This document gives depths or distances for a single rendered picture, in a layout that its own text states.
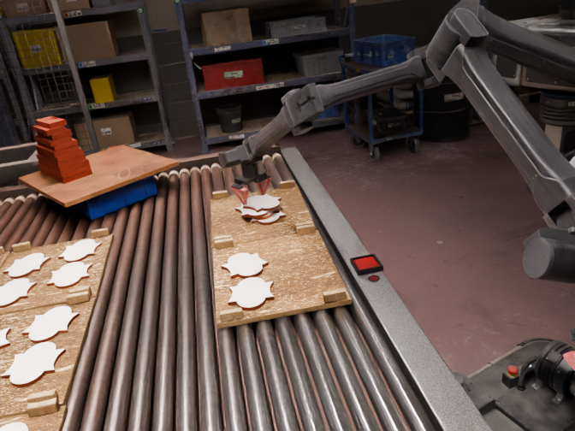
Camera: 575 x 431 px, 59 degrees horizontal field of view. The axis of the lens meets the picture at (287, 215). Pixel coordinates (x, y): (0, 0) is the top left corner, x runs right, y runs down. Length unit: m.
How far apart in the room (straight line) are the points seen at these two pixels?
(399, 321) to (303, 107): 0.59
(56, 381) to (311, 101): 0.89
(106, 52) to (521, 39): 5.20
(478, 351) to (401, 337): 1.42
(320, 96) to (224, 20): 4.45
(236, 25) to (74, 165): 3.77
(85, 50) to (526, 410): 5.19
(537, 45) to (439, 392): 0.69
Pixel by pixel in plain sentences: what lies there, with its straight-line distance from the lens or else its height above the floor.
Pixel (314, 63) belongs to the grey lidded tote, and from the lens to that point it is 5.85.
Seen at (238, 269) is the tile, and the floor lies 0.95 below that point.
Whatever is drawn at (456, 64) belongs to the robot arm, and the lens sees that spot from 0.95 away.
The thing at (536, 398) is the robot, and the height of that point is 0.26.
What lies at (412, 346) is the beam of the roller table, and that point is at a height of 0.91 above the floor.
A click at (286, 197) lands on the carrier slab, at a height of 0.94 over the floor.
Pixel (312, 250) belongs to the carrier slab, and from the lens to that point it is 1.57.
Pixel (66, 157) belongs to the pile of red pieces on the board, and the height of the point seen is 1.14.
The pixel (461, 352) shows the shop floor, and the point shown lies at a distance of 2.64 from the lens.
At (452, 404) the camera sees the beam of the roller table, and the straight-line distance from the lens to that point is 1.12.
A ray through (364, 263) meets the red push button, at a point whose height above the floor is 0.93.
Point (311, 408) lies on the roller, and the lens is 1.10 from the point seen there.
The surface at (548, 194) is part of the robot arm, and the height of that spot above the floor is 1.37.
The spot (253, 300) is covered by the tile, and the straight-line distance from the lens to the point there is 1.36.
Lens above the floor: 1.71
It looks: 25 degrees down
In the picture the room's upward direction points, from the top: 7 degrees counter-clockwise
